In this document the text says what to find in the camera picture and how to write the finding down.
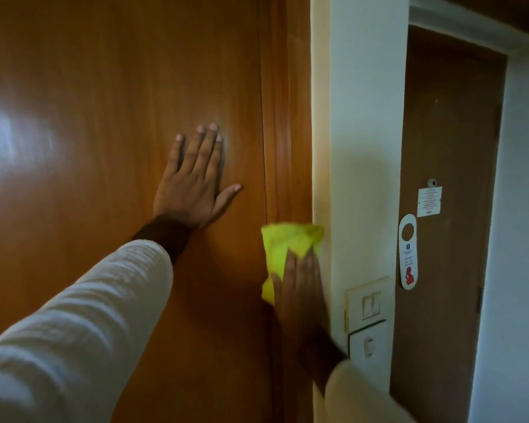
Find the person's right hand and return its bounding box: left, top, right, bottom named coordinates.
left=271, top=246, right=331, bottom=348

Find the person's left hand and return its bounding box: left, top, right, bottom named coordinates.
left=153, top=123, right=242, bottom=230

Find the yellow cleaning cloth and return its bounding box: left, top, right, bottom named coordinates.
left=260, top=222, right=325, bottom=305

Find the person's left forearm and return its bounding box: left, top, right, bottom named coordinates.
left=0, top=214, right=194, bottom=423

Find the person's right forearm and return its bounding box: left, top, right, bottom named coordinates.
left=291, top=330, right=417, bottom=423

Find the glossy wooden door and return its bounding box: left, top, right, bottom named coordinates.
left=0, top=0, right=274, bottom=423

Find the white door hanger sign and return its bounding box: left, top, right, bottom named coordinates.
left=398, top=214, right=418, bottom=291

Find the white paper notice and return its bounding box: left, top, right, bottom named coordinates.
left=416, top=187, right=443, bottom=218

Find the dark brown wooden door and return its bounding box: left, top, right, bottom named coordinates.
left=390, top=25, right=508, bottom=423

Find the beige double switch plate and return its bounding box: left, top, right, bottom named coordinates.
left=344, top=277, right=392, bottom=334

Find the wooden door frame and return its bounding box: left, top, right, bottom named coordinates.
left=258, top=0, right=314, bottom=423

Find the white single switch plate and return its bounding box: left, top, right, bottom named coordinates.
left=349, top=320, right=391, bottom=375

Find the white door frame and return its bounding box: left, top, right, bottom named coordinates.
left=408, top=0, right=529, bottom=423

